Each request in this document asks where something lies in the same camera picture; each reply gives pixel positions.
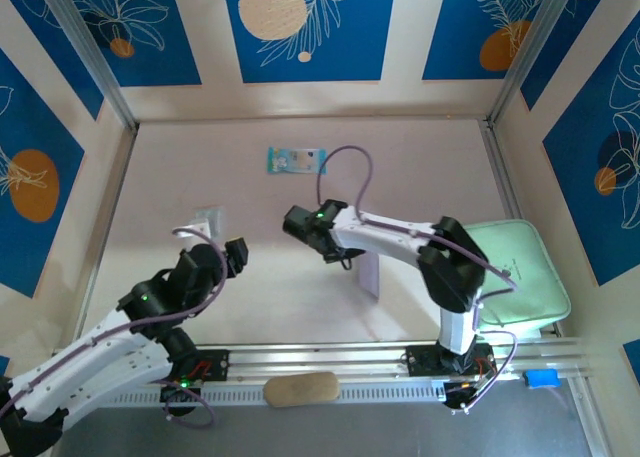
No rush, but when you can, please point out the clear plastic packet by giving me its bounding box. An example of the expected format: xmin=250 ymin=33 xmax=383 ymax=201
xmin=193 ymin=206 xmax=224 ymax=238

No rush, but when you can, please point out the blue snack packet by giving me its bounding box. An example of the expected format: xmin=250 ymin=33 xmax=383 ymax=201
xmin=266 ymin=146 xmax=329 ymax=177

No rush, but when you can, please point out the black controller board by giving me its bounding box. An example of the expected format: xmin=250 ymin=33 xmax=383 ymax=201
xmin=159 ymin=380 xmax=202 ymax=404
xmin=442 ymin=379 xmax=484 ymax=409

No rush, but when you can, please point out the beige oval pad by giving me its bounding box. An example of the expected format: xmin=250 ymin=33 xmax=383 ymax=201
xmin=263 ymin=371 xmax=342 ymax=409

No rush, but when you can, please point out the mint green tray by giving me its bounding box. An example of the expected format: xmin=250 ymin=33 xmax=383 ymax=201
xmin=462 ymin=219 xmax=572 ymax=338

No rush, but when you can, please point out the blue plastic block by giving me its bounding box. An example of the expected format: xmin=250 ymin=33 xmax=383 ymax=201
xmin=522 ymin=369 xmax=560 ymax=391

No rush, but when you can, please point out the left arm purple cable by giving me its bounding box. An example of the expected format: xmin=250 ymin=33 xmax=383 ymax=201
xmin=0 ymin=226 xmax=232 ymax=431

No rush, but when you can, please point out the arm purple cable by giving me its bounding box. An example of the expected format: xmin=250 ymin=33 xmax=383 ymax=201
xmin=315 ymin=145 xmax=526 ymax=413
xmin=0 ymin=226 xmax=232 ymax=431

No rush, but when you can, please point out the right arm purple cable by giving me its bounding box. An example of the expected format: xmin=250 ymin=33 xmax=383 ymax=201
xmin=315 ymin=145 xmax=526 ymax=413

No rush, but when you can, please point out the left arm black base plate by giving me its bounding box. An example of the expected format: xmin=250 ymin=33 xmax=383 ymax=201
xmin=164 ymin=349 xmax=231 ymax=383

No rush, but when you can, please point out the aluminium table edge rail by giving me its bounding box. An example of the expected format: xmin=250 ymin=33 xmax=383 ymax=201
xmin=72 ymin=125 xmax=140 ymax=349
xmin=478 ymin=119 xmax=564 ymax=338

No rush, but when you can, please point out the aluminium mounting rail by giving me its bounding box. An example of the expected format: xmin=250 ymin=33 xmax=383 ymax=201
xmin=42 ymin=337 xmax=594 ymax=386

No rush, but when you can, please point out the blue floral wall panel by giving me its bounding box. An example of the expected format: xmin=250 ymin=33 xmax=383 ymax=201
xmin=58 ymin=0 xmax=203 ymax=87
xmin=422 ymin=0 xmax=569 ymax=82
xmin=222 ymin=0 xmax=397 ymax=84
xmin=0 ymin=0 xmax=105 ymax=122
xmin=542 ymin=11 xmax=640 ymax=287
xmin=0 ymin=49 xmax=86 ymax=298
xmin=519 ymin=0 xmax=617 ymax=112

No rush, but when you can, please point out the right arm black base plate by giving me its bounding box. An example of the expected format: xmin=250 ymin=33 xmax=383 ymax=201
xmin=405 ymin=345 xmax=496 ymax=378

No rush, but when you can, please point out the slotted grey cable duct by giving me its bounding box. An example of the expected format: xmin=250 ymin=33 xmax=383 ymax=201
xmin=107 ymin=381 xmax=449 ymax=408

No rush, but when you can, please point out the aluminium frame post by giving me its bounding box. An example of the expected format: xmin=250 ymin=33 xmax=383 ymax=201
xmin=35 ymin=0 xmax=140 ymax=132
xmin=485 ymin=0 xmax=587 ymax=128

